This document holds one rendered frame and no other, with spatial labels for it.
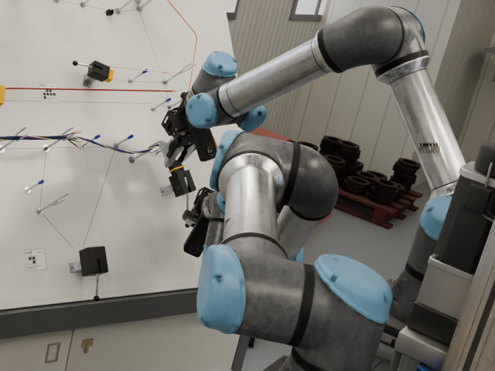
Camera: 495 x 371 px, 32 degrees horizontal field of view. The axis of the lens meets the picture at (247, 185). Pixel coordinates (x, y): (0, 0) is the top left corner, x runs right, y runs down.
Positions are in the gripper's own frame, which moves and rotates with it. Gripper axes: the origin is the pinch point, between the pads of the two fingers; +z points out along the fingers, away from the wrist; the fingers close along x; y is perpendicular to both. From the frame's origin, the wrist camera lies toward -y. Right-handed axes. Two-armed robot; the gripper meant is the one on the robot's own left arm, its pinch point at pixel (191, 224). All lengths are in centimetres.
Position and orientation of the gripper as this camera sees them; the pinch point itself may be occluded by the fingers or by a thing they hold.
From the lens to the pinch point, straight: 222.6
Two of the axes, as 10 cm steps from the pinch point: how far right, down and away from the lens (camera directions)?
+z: -3.3, 1.5, 9.3
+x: -8.7, -4.4, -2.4
